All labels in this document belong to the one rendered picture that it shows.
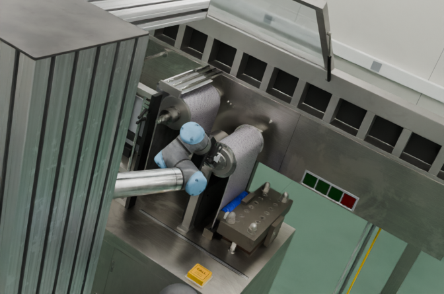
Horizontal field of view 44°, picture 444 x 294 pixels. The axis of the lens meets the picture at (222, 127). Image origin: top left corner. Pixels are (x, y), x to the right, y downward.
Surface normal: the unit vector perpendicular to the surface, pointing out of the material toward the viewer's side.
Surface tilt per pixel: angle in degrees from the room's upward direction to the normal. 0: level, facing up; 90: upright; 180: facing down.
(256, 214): 0
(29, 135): 90
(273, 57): 90
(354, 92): 90
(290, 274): 0
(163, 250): 0
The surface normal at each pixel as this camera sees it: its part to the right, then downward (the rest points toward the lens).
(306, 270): 0.27, -0.85
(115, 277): -0.49, 0.29
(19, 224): 0.82, 0.45
